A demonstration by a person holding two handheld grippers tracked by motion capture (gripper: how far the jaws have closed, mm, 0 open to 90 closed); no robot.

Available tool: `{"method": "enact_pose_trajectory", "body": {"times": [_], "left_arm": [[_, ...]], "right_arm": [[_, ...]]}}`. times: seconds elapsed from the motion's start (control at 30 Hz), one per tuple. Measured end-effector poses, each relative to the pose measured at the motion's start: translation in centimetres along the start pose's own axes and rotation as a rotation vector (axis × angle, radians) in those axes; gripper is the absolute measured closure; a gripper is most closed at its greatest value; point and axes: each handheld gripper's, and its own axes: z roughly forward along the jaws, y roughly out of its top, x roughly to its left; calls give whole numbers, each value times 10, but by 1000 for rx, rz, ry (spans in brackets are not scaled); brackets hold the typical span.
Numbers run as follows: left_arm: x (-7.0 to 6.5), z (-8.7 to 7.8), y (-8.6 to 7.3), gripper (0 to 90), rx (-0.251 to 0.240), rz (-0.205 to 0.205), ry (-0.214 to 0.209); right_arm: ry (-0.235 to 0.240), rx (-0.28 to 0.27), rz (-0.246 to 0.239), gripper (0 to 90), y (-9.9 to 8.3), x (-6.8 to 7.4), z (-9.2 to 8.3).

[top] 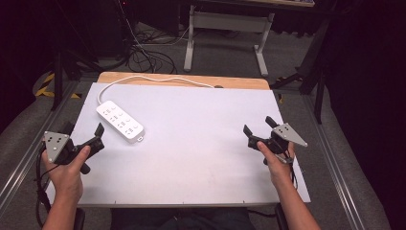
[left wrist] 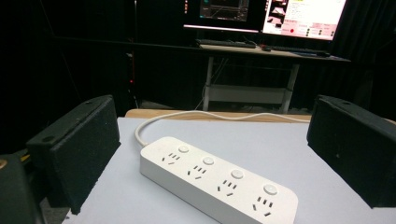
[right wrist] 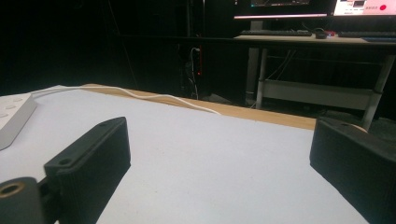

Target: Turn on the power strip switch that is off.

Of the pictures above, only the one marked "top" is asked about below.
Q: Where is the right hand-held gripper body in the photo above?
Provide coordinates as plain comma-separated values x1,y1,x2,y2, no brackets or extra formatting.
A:
247,123,309,166

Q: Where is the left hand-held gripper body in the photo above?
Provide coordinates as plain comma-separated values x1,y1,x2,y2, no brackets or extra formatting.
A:
42,130,105,175

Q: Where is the white power strip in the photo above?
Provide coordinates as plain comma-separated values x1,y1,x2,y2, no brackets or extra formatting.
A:
95,100,146,144

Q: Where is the person's right hand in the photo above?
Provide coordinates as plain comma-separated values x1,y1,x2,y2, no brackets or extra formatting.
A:
256,140,296,190

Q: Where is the person's left hand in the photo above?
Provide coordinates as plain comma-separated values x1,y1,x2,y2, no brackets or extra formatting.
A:
40,145,92,206

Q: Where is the yellow black floor tape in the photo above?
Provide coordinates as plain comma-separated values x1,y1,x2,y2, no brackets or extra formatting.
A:
34,72,81,100

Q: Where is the black metal stand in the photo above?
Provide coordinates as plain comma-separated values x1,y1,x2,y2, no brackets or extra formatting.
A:
51,47,104,112
270,17,331,125

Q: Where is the white board sheet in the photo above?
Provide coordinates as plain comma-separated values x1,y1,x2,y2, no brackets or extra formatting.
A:
45,81,311,209

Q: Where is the aluminium floor rail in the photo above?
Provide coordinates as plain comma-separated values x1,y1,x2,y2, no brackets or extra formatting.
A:
301,93,368,230
0,80,81,210

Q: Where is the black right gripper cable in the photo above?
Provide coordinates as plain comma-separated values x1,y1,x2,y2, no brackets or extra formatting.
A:
286,158,300,190

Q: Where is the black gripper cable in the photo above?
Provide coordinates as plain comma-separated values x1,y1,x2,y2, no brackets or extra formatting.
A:
34,145,54,228
286,158,300,190

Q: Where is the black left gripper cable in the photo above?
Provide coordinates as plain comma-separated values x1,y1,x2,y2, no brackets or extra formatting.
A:
34,145,54,228

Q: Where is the white power strip cable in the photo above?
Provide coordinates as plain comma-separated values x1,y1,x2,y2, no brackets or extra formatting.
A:
97,74,215,105

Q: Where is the tangle of black floor cables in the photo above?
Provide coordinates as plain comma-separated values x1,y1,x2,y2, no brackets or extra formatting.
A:
121,12,192,75

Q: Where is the white metal table frame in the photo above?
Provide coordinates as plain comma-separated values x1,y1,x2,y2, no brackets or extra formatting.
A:
183,4,276,78

